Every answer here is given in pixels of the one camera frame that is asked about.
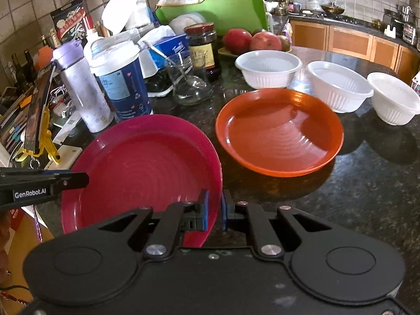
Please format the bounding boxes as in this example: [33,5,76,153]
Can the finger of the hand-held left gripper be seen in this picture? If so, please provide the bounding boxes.
[0,167,73,178]
[52,172,90,191]

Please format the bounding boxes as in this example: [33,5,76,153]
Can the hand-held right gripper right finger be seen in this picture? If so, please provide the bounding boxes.
[221,190,333,259]

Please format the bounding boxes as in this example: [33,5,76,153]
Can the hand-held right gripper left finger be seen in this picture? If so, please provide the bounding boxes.
[98,190,211,259]

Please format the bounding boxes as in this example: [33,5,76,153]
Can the magenta plastic plate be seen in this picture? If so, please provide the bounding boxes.
[61,114,224,249]

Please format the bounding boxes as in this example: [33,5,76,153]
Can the orange plastic plate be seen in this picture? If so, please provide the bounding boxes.
[216,88,344,178]

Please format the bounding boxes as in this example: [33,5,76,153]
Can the white ribbed plastic bowl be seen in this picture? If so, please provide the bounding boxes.
[367,72,420,126]
[235,50,303,90]
[306,61,375,114]

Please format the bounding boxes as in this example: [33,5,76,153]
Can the stack of pale plates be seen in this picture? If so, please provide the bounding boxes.
[169,12,206,35]

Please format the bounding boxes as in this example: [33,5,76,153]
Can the white flat box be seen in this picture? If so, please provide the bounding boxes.
[44,145,83,170]

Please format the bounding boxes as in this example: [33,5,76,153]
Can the yellow phone stand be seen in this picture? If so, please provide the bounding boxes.
[15,105,61,165]

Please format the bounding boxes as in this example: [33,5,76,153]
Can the stack of magazines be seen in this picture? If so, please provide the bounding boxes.
[0,85,33,160]

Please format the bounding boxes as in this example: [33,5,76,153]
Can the black smartphone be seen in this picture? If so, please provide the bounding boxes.
[24,62,57,153]

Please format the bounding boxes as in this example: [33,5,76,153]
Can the lavender water bottle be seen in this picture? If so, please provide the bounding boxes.
[52,41,112,133]

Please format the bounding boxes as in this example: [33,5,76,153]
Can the dark glass bottle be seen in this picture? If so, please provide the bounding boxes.
[11,52,27,86]
[24,50,37,73]

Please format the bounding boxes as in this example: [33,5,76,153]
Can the blue paper cup white lid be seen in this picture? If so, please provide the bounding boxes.
[89,36,154,123]

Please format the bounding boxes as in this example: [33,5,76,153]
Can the orange round object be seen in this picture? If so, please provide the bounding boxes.
[34,46,55,69]

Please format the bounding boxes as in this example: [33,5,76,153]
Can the clear glass cup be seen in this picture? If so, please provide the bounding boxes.
[164,54,214,106]

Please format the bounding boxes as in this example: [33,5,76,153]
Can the black and white packet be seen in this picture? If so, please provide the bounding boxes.
[145,69,175,98]

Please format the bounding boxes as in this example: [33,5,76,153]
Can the metal spoon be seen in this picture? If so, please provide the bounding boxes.
[143,41,197,86]

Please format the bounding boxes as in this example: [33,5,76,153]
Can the black printed tea package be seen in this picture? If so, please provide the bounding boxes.
[50,0,91,45]

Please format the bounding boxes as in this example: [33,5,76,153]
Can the yellow fruit tray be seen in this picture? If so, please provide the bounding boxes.
[217,46,292,61]

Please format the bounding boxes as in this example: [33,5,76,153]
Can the dark sauce jar red lid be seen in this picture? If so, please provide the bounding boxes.
[184,23,222,82]

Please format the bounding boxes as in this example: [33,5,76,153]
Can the blue tissue pack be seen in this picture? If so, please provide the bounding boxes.
[138,26,192,79]

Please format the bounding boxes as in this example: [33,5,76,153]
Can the deep red apple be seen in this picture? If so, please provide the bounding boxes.
[223,29,253,55]

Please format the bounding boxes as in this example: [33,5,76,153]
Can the white plastic bag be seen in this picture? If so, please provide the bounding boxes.
[101,0,155,36]

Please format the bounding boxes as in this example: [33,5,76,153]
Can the pink speckled apple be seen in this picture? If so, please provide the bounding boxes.
[250,32,283,52]

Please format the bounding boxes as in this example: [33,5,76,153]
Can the white plastic jug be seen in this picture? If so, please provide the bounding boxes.
[263,2,279,34]

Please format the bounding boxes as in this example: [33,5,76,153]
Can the green cutting board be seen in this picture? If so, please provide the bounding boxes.
[155,0,269,37]

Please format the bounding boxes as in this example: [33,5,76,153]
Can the wooden base cabinets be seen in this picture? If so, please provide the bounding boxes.
[290,20,420,80]

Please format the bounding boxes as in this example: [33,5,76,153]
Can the metal wok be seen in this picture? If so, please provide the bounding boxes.
[321,3,346,15]

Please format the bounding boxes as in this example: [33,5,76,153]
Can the steel cooking pots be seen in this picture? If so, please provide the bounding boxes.
[384,6,414,27]

